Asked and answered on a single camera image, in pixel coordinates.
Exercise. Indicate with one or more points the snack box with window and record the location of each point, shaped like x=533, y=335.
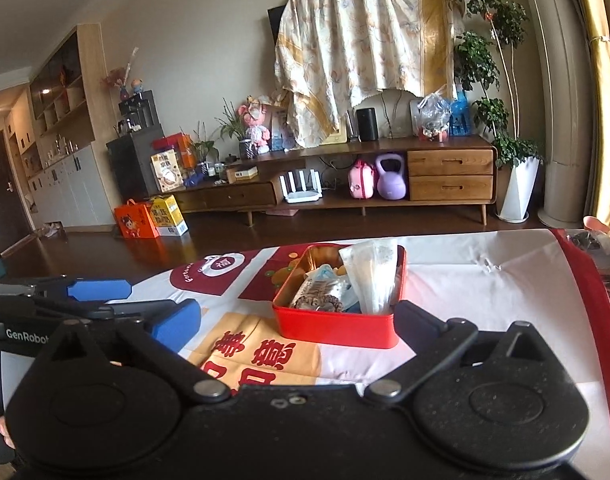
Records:
x=166, y=172

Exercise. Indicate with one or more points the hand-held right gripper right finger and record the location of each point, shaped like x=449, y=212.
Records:
x=419, y=325

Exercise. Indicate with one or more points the pink mat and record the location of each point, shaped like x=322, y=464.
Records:
x=282, y=210

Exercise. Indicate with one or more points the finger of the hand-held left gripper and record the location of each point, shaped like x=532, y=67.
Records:
x=130, y=309
x=100, y=289

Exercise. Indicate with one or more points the white cupboard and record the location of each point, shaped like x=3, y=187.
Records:
x=70, y=185

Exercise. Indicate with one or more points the tall green tree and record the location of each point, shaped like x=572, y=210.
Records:
x=490, y=20

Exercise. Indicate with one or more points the wooden tv cabinet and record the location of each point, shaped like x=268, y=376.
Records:
x=450, y=180

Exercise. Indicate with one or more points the floral cloth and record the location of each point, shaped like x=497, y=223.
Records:
x=365, y=35

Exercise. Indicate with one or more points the small cream box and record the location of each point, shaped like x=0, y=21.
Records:
x=242, y=175

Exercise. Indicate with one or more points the pink doll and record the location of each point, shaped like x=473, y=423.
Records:
x=255, y=125

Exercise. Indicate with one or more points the orange gift bag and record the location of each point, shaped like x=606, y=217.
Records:
x=182, y=147

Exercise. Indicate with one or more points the tea bag packet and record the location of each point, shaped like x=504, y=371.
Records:
x=325, y=290

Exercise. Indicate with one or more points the wooden wall shelf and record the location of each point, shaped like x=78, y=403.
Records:
x=65, y=90

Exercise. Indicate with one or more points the potted orchid plant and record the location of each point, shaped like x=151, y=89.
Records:
x=246, y=149

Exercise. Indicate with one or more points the clear plastic packet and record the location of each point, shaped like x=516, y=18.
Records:
x=372, y=275

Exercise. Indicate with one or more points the beige air conditioner column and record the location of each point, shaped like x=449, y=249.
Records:
x=565, y=110

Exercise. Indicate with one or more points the small potted plant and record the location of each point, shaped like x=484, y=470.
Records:
x=205, y=150

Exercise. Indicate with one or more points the clear plastic bag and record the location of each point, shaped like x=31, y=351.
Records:
x=434, y=117

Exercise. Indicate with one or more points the person's left hand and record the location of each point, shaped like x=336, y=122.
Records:
x=6, y=432

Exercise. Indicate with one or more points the blue picture box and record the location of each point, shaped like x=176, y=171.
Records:
x=284, y=130

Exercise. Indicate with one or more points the black television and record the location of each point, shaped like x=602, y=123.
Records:
x=276, y=25

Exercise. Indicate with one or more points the yellow carton box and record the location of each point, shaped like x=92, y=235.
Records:
x=169, y=216

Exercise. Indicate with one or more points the black speaker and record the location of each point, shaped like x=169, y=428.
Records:
x=368, y=125

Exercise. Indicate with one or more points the small figurine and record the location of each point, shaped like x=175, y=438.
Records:
x=137, y=86

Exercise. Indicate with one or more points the red tin box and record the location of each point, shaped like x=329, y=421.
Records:
x=335, y=330

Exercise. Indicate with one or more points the blue bag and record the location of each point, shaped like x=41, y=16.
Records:
x=461, y=119

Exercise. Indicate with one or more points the orange cartoon gift box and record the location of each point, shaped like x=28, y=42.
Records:
x=135, y=221

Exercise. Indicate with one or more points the dark wooden door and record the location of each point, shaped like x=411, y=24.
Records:
x=2, y=195

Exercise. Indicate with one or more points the purple kettlebell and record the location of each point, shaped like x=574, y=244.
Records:
x=390, y=182

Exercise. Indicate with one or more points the black cabinet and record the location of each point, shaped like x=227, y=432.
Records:
x=130, y=170

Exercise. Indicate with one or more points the blue toy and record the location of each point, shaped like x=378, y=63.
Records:
x=194, y=180

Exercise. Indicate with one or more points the dark teapot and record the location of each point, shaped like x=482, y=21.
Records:
x=230, y=158

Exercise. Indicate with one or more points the yellow curtain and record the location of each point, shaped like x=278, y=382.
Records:
x=607, y=85

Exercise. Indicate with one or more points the dried flower vase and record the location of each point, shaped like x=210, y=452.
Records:
x=119, y=77

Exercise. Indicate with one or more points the white planter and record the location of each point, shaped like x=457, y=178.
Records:
x=517, y=190

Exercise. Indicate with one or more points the black coffee machine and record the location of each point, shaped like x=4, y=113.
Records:
x=139, y=112

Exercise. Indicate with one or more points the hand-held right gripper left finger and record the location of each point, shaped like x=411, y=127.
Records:
x=177, y=325

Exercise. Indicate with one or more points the white router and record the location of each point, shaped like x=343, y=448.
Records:
x=300, y=192

